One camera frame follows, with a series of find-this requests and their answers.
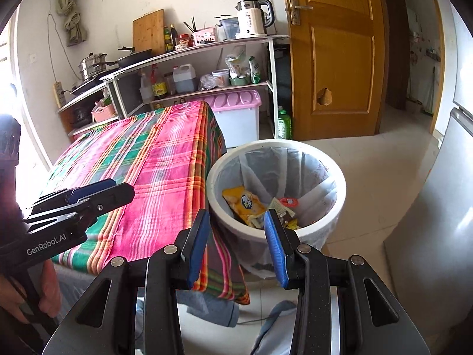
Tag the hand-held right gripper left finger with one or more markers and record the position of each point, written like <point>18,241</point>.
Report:
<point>197,251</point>

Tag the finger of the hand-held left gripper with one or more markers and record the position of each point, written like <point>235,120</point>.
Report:
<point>111,198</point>
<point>92,188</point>

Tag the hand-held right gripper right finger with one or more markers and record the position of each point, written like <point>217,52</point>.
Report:
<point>275,251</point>

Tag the white green paper wrapper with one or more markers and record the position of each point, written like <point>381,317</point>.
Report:
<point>277,212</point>

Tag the clear cup with red lid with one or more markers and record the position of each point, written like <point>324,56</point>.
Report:
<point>289,202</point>

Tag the yellow chip bag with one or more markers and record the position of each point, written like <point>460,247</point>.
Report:
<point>242,203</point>

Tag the white lined trash can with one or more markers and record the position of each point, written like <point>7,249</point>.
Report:
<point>325,207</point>

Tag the person's left hand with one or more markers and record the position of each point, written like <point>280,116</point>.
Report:
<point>50,288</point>

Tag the pink green plaid tablecloth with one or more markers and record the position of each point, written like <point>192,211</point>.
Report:
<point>155,162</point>

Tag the blue grey fabric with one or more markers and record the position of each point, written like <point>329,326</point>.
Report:
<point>275,318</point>

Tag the dark rice cooker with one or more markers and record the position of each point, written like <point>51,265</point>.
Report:
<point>79,115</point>

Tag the pink woven basket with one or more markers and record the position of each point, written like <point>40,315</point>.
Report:
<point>105,112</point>

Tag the white power strip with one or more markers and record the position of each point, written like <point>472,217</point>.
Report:
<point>59,94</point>

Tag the black induction cooker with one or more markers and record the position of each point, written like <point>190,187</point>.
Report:
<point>88,85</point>

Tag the clear plastic bottle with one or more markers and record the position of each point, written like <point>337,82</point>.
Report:
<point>145,90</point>

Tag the sauce bottle with yellow label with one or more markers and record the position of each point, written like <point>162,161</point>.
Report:
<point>159,88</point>

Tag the steel steamer pot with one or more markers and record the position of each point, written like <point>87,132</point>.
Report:
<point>92,67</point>

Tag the green plastic bottle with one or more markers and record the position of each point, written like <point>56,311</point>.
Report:
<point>284,125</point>

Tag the glass jar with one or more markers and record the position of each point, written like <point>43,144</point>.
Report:
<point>170,85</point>

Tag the black wok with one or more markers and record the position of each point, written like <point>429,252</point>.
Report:
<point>135,58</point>

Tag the pink lidded storage box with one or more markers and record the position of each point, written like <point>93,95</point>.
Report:
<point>236,118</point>

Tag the plastic jug with dark liquid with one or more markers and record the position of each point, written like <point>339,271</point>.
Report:
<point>184,79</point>

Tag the crumpled clear plastic bag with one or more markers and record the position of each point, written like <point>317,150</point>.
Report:
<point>207,83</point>

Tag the white plastic tub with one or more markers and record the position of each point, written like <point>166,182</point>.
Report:
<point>220,78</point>

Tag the dark oil bottle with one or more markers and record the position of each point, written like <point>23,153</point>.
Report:
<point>173,39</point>
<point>167,40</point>

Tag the silver refrigerator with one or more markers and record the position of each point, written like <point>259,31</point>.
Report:
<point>436,210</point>

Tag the wooden cutting board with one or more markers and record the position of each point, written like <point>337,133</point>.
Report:
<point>148,31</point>

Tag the green bowl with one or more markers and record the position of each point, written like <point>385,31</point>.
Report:
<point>238,81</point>

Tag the red lidded jar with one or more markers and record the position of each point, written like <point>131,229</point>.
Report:
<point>184,40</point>

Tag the white food bag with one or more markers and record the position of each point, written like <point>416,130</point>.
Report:
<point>236,66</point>

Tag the green white pouch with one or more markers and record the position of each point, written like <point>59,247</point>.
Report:
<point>255,70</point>

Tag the pink utensil holder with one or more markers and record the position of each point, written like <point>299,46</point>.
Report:
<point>204,37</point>

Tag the white shelf unit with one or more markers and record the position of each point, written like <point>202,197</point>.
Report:
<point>221,42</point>

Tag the dark chopsticks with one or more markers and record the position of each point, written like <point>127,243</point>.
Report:
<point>192,25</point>

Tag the wooden door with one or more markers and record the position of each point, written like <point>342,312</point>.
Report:
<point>332,63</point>

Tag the clear plastic container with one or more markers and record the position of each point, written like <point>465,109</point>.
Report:
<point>229,29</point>

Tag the white electric kettle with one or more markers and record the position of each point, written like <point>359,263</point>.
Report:
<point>251,20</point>

